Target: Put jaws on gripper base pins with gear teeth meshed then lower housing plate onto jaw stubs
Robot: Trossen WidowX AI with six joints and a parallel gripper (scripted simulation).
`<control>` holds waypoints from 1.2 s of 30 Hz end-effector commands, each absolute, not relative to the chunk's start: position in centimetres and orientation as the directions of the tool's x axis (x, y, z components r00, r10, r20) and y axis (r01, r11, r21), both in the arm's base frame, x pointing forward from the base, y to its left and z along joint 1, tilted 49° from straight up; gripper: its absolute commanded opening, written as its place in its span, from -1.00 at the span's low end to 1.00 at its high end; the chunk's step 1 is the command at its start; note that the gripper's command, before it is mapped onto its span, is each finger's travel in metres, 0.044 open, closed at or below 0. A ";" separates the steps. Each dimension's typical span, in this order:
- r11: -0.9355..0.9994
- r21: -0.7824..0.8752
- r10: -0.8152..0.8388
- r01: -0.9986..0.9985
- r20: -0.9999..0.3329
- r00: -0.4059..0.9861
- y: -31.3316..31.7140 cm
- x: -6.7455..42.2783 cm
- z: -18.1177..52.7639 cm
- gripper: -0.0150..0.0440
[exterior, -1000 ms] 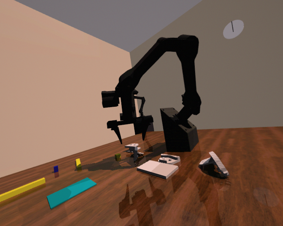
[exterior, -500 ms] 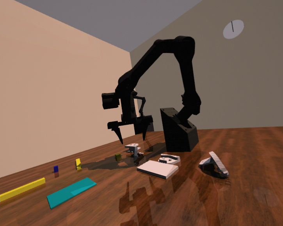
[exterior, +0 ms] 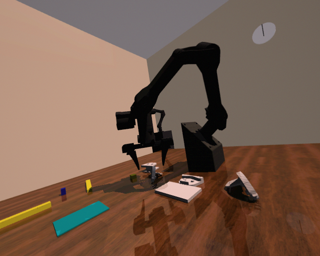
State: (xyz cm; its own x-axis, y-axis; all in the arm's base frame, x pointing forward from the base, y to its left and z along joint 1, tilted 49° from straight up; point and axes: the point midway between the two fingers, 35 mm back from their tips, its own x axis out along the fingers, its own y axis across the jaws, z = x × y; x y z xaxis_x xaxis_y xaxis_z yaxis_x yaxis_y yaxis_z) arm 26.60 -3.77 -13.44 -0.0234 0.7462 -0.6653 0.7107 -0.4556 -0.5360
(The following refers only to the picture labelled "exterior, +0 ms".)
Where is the yellow flat bar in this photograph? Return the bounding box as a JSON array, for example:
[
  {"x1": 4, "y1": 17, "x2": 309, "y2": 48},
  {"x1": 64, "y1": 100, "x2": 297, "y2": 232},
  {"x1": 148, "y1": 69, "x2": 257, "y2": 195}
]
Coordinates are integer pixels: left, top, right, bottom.
[{"x1": 86, "y1": 179, "x2": 93, "y2": 193}]

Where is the teal rectangular plate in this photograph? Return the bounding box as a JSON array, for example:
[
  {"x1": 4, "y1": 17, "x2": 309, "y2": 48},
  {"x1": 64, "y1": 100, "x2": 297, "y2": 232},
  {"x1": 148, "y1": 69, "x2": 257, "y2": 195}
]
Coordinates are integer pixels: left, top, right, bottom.
[{"x1": 53, "y1": 201, "x2": 109, "y2": 237}]

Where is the pink rectangular plate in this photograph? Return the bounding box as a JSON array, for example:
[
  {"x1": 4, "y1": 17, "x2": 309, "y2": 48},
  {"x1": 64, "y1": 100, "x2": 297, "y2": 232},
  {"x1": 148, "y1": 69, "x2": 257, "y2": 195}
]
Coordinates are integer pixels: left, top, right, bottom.
[{"x1": 155, "y1": 181, "x2": 202, "y2": 203}]

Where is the yellow rectangular bar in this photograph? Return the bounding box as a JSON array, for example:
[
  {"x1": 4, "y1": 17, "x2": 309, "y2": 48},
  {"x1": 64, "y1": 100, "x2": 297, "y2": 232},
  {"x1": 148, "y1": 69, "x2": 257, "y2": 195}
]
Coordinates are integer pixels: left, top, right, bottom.
[{"x1": 0, "y1": 201, "x2": 51, "y2": 229}]

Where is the pink plate with two round holes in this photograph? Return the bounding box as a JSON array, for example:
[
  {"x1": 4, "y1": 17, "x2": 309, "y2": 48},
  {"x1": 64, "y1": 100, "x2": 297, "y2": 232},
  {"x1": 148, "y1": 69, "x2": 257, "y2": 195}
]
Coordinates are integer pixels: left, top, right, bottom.
[{"x1": 141, "y1": 162, "x2": 157, "y2": 168}]

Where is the pink trapezoid plate with holes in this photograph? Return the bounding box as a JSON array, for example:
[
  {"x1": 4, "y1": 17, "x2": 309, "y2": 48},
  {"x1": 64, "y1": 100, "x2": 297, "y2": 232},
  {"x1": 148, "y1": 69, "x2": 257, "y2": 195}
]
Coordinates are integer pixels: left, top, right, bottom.
[{"x1": 179, "y1": 174, "x2": 204, "y2": 187}]

